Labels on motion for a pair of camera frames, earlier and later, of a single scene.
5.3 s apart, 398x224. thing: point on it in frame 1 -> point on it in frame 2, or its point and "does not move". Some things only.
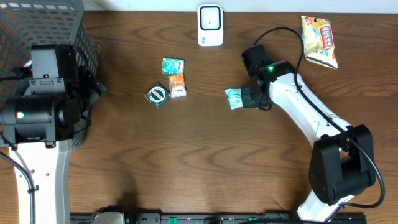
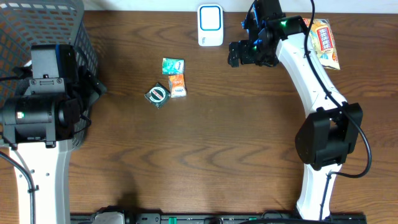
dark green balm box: (158, 95) does not move
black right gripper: (247, 102) -> (241, 46)
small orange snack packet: (177, 85) does not move
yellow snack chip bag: (318, 40) does not move
